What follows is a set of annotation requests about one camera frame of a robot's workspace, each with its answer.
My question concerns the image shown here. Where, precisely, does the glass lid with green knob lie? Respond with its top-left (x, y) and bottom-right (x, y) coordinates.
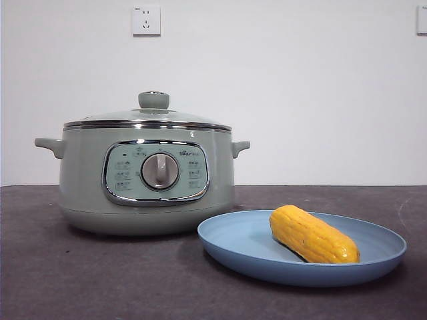
top-left (63, 91), bottom-right (233, 131)

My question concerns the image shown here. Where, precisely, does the yellow corn cob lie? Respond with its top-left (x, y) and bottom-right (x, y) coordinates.
top-left (268, 205), bottom-right (361, 264)

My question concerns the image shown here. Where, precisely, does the pale green electric steamer pot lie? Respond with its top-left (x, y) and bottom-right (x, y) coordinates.
top-left (34, 128), bottom-right (251, 237)

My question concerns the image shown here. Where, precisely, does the blue round plate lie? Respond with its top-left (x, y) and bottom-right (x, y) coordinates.
top-left (197, 209), bottom-right (408, 288)

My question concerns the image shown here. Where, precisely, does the white wall socket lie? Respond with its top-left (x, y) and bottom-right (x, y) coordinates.
top-left (132, 5), bottom-right (161, 37)

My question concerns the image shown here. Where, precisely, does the white wall switch plate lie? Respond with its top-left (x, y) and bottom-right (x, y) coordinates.
top-left (416, 5), bottom-right (427, 36)

